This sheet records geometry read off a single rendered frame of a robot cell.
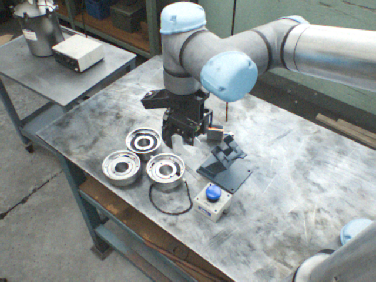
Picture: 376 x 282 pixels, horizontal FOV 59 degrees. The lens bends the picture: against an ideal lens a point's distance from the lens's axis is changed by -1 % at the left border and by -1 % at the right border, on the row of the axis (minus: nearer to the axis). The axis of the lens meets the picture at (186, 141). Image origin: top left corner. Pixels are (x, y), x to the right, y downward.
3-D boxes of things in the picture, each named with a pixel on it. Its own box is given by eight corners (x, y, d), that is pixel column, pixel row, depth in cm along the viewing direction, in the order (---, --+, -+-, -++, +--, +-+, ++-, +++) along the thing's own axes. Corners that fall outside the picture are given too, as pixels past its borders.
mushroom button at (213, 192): (201, 202, 87) (202, 191, 83) (210, 192, 89) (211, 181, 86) (214, 211, 85) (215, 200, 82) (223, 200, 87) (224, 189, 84)
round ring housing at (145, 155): (122, 144, 105) (120, 134, 102) (153, 132, 108) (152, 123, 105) (135, 167, 98) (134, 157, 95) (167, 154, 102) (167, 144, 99)
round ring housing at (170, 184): (140, 183, 94) (139, 173, 92) (160, 157, 101) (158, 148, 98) (173, 197, 91) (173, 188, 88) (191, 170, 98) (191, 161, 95)
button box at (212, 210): (192, 209, 89) (193, 198, 85) (208, 191, 92) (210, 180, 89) (218, 226, 85) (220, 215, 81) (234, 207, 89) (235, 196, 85)
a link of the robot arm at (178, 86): (154, 68, 62) (181, 50, 67) (155, 88, 66) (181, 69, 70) (187, 83, 59) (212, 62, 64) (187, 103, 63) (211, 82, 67)
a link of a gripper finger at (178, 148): (187, 171, 78) (187, 144, 72) (167, 160, 81) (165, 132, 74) (195, 163, 80) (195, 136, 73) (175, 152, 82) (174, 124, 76)
